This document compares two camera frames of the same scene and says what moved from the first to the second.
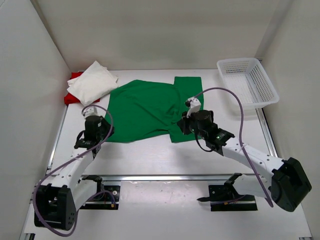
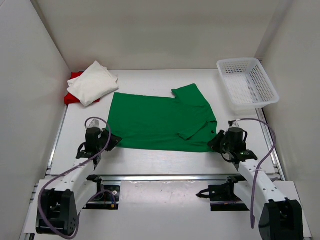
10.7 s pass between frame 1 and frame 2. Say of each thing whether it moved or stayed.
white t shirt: stayed
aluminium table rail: stayed
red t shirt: stayed
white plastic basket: stayed
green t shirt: moved
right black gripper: moved
